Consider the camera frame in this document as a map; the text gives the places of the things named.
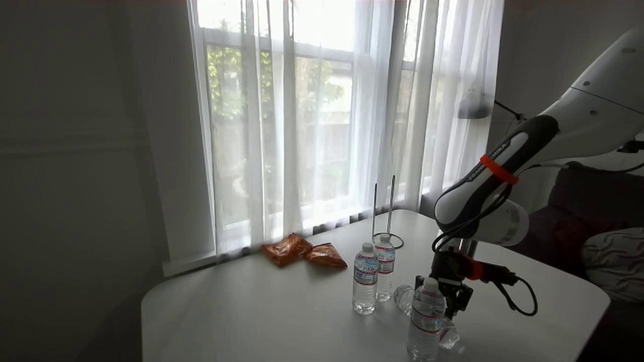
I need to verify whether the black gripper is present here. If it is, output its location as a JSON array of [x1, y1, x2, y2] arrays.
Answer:
[[413, 274, 474, 321]]

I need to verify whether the clear plastic water bottle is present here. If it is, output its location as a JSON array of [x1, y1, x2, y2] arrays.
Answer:
[[393, 283, 466, 351], [406, 275, 448, 362], [352, 241, 382, 317], [372, 230, 398, 303]]

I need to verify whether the orange chip bag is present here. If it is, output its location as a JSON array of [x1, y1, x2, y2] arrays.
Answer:
[[259, 230, 314, 270], [303, 241, 350, 274]]

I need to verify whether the dark maroon cushion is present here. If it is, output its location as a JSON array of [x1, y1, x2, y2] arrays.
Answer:
[[529, 203, 592, 278]]

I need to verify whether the dark sofa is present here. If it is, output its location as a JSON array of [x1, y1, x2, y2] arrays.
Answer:
[[520, 163, 644, 362]]

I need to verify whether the light patterned pillow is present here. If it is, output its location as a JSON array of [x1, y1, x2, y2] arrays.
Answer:
[[582, 225, 644, 303]]

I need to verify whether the white framed window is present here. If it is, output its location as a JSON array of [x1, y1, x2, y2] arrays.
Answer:
[[192, 0, 430, 223]]

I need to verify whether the sheer white curtain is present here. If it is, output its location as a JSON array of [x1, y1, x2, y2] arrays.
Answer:
[[143, 0, 507, 270]]

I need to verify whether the black wrist camera orange mount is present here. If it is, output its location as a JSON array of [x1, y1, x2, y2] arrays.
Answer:
[[430, 249, 487, 283]]

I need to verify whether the black camera cable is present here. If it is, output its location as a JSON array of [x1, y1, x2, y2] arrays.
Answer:
[[430, 178, 538, 317]]

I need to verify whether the wire paper towel holder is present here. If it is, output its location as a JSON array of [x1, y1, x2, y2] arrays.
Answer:
[[369, 173, 406, 253]]

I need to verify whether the orange cable clip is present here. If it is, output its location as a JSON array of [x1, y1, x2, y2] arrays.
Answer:
[[479, 153, 519, 189]]

